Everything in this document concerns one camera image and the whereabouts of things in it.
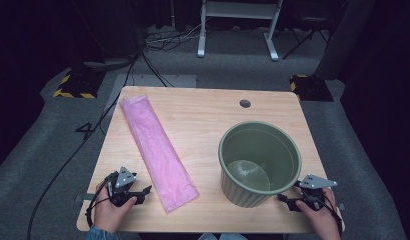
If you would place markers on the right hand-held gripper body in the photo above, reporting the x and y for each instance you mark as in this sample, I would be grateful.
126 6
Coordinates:
313 195

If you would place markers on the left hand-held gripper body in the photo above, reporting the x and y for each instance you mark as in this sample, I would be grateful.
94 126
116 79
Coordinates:
121 186

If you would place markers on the pink plastic garbage bag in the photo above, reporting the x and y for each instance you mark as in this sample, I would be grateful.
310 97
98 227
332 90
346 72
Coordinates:
156 150

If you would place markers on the green ribbed trash bin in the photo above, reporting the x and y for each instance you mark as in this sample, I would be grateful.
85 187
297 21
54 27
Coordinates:
259 150

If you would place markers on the person's right hand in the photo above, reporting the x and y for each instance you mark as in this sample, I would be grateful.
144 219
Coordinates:
324 221

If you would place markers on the person's left hand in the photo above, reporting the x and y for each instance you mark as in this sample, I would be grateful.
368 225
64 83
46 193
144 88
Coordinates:
109 215

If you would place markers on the person's legs in jeans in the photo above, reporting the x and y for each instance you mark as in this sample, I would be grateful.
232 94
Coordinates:
226 237

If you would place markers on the black yellow striped stand base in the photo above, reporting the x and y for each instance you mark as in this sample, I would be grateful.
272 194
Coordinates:
311 89
78 86

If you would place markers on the black tripod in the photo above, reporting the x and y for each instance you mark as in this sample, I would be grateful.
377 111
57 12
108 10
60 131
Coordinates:
306 38

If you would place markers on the grey curtain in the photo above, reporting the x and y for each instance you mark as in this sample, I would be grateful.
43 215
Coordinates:
343 40

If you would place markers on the grey metal table bracket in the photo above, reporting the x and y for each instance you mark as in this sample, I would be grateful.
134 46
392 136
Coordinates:
341 207
81 198

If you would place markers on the white metal table frame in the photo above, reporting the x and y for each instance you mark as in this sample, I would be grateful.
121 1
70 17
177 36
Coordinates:
238 10

